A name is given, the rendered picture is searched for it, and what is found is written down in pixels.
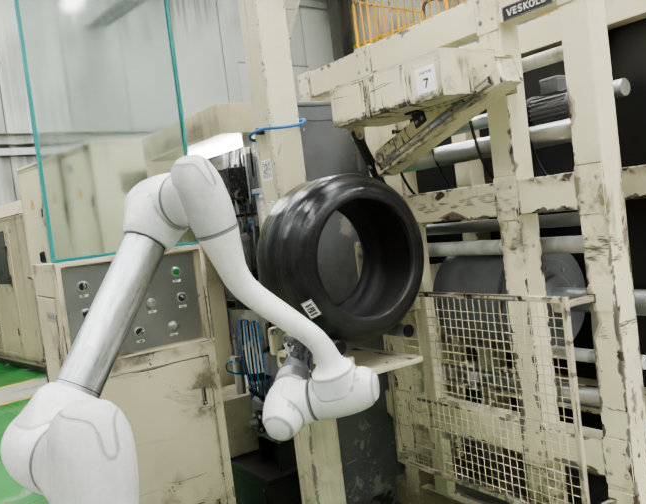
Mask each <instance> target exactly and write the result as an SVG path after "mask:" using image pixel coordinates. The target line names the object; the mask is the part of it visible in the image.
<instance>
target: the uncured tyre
mask: <svg viewBox="0 0 646 504"><path fill-rule="evenodd" d="M336 210H337V211H339V212H340V213H341V214H343V215H344V216H345V217H346V218H347V219H348V220H349V221H350V222H351V224H352V225H353V227H354V228H355V230H356V232H357V234H358V237H359V239H360V243H361V247H362V254H363V265H362V272H361V276H360V279H359V282H358V284H357V287H356V289H355V290H354V292H353V293H352V295H351V296H350V297H349V298H348V300H347V301H345V302H344V303H343V304H342V305H341V306H339V307H338V306H337V305H336V304H335V303H334V302H333V300H332V299H331V298H330V297H329V295H328V293H327V292H326V290H325V288H324V286H323V283H322V281H321V278H320V274H319V269H318V245H319V240H320V236H321V233H322V231H323V228H324V226H325V224H326V222H327V221H328V219H329V218H330V216H331V215H332V214H333V213H334V212H335V211H336ZM256 260H257V272H258V277H259V281H260V284H261V285H262V286H263V287H264V288H266V289H267V290H268V291H270V292H271V293H272V294H274V295H275V296H277V297H278V298H279V299H281V300H282V301H284V302H285V303H286V304H288V305H289V306H291V307H292V308H293V309H295V310H296V311H297V312H299V313H300V314H302V315H303V316H304V317H306V318H307V319H309V320H310V321H311V322H313V323H314V324H315V325H317V326H318V327H319V328H320V329H321V330H322V331H324V332H325V333H326V334H327V336H328V337H329V338H330V339H333V340H339V341H343V342H345V343H359V342H364V341H368V340H371V339H374V338H377V337H380V336H382V335H384V334H386V333H387V332H389V331H390V330H392V329H393V328H394V327H395V326H397V325H398V324H399V323H400V322H401V321H402V320H403V318H404V317H405V316H406V315H407V313H408V312H409V310H410V309H411V307H412V305H413V304H414V302H415V300H416V297H417V295H418V292H419V289H420V286H421V282H422V277H423V271H424V247H423V240H422V236H421V232H420V228H419V225H418V223H417V220H416V218H415V216H414V214H413V212H412V210H411V209H410V207H409V205H408V204H407V203H406V201H405V200H404V199H403V198H402V196H401V195H400V194H399V193H398V192H397V191H396V190H394V189H393V188H392V187H391V186H389V185H388V184H386V183H384V182H383V181H381V180H378V179H376V178H373V177H370V176H366V175H362V174H356V173H345V174H338V175H333V176H329V177H324V178H319V179H314V180H310V181H307V182H304V183H302V184H299V185H298V186H296V187H294V188H293V189H291V190H290V191H288V192H287V193H286V194H285V195H284V196H283V197H282V198H280V199H279V200H278V202H277V203H276V204H275V205H274V206H273V208H272V209H271V210H270V212H269V214H268V215H267V217H266V219H265V221H264V223H263V226H262V228H261V231H260V235H259V239H258V244H257V256H256ZM310 299H312V301H313V302H314V303H315V305H316V306H317V308H318V309H319V311H320V312H321V315H319V316H317V317H315V318H312V319H310V317H309V316H308V314H307V313H306V312H305V310H304V309H303V307H302V306H301V304H302V303H304V302H306V301H308V300H310Z"/></svg>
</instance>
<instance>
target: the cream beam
mask: <svg viewBox="0 0 646 504"><path fill-rule="evenodd" d="M492 55H495V52H494V49H467V48H436V49H433V50H431V51H428V52H426V53H423V54H421V55H418V56H416V57H413V58H410V59H408V60H405V61H403V62H400V63H398V64H395V65H393V66H390V67H388V68H385V69H383V70H380V71H377V72H375V73H372V74H370V75H367V76H365V77H362V78H360V79H357V80H355V81H352V82H350V83H347V84H344V85H342V86H339V87H337V88H334V89H332V90H330V100H331V108H332V116H333V124H334V128H335V129H337V128H347V127H350V126H354V125H367V126H366V127H381V126H387V125H391V124H395V123H398V122H402V121H405V120H409V119H412V116H411V115H404V113H407V112H410V111H414V110H419V111H425V110H427V109H429V108H433V107H436V106H440V105H443V104H447V103H450V102H453V101H457V100H460V99H463V98H467V97H470V96H472V95H474V88H475V87H474V79H473V71H474V70H475V69H476V68H477V67H479V66H480V65H481V64H482V63H484V62H485V61H486V60H487V59H488V58H490V57H491V56H492ZM433 63H434V68H435V77H436V86H437V89H436V90H433V91H430V92H427V93H424V94H421V95H418V94H417V85H416V76H415V70H416V69H419V68H422V67H424V66H427V65H430V64H433Z"/></svg>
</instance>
